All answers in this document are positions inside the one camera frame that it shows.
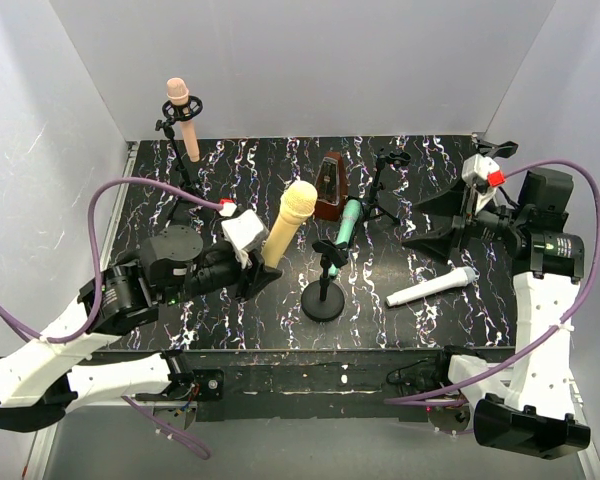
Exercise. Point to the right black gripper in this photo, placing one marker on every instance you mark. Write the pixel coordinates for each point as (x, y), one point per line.
(460, 225)

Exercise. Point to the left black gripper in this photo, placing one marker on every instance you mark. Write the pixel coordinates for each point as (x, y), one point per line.
(247, 280)

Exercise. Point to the black round-base mic stand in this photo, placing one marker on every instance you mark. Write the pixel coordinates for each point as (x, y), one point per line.
(323, 301)

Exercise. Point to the yellow microphone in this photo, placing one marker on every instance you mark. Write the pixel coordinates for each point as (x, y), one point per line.
(297, 204)

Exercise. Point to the black tripod shock-mount stand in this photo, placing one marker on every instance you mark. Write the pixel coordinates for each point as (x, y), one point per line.
(188, 182)

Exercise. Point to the pink microphone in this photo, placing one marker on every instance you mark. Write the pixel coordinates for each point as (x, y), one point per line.
(185, 108)

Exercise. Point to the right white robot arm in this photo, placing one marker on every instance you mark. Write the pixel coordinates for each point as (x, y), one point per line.
(533, 414)

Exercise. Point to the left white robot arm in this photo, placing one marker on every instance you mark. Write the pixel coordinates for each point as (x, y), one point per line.
(49, 377)

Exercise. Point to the small black tripod clip stand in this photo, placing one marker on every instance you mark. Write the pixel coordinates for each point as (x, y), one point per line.
(371, 207)

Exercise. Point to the tall black clip stand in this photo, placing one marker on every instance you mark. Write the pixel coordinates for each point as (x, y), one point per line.
(504, 150)

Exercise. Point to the white microphone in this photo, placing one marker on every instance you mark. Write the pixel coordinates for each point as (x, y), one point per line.
(457, 278)

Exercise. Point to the teal microphone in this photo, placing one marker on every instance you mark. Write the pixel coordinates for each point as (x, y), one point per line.
(350, 216)

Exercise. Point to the brown metronome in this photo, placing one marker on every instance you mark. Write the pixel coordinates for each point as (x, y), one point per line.
(332, 188)

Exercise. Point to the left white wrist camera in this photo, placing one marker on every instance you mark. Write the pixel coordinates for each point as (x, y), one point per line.
(245, 232)

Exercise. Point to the black front mounting rail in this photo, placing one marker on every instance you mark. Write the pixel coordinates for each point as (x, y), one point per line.
(308, 384)

